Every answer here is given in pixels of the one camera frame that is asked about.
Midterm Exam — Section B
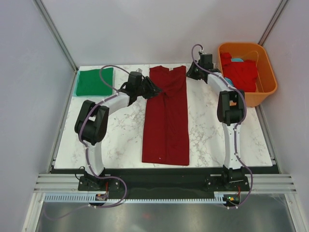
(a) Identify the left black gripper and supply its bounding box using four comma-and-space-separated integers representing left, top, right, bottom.
135, 77, 162, 101

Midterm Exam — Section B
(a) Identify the dark red t shirt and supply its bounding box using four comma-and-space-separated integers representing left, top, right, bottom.
141, 66, 189, 166

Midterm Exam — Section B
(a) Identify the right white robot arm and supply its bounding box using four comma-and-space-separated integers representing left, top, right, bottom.
186, 51, 247, 170

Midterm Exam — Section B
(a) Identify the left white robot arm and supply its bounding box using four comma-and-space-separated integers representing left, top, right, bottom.
74, 72, 162, 190

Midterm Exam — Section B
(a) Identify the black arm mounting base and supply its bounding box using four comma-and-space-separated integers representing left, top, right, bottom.
49, 165, 281, 201

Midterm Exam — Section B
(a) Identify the light blue t shirt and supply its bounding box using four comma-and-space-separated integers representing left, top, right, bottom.
225, 58, 244, 87

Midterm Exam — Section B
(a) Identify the bright red t shirt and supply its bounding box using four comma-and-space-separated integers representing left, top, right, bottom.
220, 53, 258, 92

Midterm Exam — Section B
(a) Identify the folded green t shirt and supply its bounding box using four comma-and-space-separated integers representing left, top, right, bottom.
76, 68, 113, 97

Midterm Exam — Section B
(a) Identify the orange plastic basket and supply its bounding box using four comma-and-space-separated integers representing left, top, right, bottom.
217, 42, 278, 107

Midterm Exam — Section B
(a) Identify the folded teal t shirt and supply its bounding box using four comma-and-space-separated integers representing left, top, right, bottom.
72, 70, 80, 97

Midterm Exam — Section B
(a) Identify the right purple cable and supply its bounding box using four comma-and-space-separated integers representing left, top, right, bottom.
191, 43, 254, 210

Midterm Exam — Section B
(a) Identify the purple cable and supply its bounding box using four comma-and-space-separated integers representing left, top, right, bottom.
191, 43, 254, 210
43, 64, 128, 220

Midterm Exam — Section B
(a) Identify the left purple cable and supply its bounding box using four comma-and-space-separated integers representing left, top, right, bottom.
43, 64, 128, 220

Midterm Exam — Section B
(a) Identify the right aluminium frame post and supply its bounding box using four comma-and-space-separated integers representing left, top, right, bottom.
258, 0, 290, 46

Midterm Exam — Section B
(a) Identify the aluminium frame post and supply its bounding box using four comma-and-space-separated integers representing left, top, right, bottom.
32, 0, 78, 71
258, 0, 290, 46

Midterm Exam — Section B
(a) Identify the aluminium rail profile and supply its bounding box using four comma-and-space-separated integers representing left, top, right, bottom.
34, 174, 296, 194

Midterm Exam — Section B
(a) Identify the left aluminium frame post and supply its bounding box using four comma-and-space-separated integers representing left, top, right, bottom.
32, 0, 78, 71

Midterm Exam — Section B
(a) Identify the white slotted cable duct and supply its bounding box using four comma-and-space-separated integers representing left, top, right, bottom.
44, 190, 251, 203

